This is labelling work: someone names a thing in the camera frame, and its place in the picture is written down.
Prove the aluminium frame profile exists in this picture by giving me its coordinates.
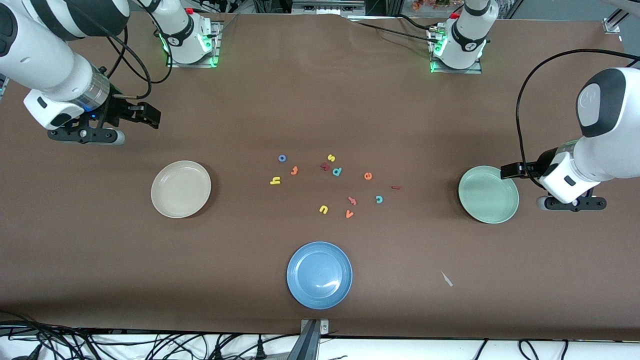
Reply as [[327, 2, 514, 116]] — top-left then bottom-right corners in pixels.
[[601, 7, 631, 35]]

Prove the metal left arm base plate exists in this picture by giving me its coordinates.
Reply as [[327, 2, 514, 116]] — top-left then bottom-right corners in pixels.
[[427, 27, 483, 75]]

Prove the green plate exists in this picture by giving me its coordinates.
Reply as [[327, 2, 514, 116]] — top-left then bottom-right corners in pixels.
[[458, 165, 520, 224]]

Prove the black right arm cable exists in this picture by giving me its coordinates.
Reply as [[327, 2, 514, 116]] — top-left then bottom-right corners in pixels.
[[97, 0, 173, 101]]

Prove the grey metal box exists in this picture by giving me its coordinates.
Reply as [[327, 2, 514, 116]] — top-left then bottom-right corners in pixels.
[[291, 0, 367, 17]]

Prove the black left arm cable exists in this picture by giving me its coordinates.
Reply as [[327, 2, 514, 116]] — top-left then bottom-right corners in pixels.
[[516, 48, 640, 191]]

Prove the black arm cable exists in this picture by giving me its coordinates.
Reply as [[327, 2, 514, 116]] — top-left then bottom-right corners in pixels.
[[97, 0, 173, 101], [516, 48, 640, 191]]

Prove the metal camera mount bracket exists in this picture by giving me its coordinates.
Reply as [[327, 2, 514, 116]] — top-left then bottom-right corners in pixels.
[[300, 318, 330, 360]]

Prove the brown table cover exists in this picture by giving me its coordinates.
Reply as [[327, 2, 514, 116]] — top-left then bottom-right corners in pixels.
[[0, 10, 640, 341]]

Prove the beige plate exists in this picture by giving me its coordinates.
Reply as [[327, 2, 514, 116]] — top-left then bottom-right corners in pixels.
[[151, 160, 212, 219]]

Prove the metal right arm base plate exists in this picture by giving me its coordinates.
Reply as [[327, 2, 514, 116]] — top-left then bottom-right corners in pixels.
[[166, 20, 222, 68]]

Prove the blue plate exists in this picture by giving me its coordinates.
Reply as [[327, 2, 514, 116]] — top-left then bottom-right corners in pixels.
[[286, 241, 353, 310]]

